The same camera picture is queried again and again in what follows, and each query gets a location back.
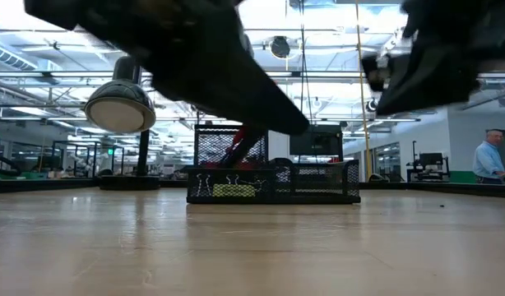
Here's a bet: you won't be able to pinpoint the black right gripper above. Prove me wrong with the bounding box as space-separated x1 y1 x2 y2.
378 0 505 115

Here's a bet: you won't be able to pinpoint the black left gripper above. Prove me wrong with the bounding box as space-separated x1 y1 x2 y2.
112 0 310 135

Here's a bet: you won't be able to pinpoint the red-handled scissors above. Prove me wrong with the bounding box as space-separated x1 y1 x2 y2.
223 125 266 169

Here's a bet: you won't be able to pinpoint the black mesh desk organizer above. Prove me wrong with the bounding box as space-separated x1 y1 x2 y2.
186 124 361 206

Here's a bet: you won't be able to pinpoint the black background workstation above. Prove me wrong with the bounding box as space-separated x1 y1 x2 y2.
406 141 451 183

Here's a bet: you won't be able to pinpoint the black background monitor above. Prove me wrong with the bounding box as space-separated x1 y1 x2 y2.
289 125 344 156

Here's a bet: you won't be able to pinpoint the person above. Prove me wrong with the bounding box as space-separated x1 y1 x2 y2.
472 128 505 185

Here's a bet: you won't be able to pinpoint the green panel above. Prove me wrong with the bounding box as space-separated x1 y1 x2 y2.
448 170 478 185

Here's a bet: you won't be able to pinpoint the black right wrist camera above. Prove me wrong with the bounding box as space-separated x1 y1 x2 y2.
361 52 396 94

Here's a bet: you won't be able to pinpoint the black hanging cable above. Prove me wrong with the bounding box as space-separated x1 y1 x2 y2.
298 0 309 124

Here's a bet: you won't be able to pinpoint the yellow hanging cable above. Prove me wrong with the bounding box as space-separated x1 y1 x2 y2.
354 0 372 182

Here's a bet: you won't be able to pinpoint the black aluminium table frame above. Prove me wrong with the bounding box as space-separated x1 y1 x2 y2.
0 175 505 199

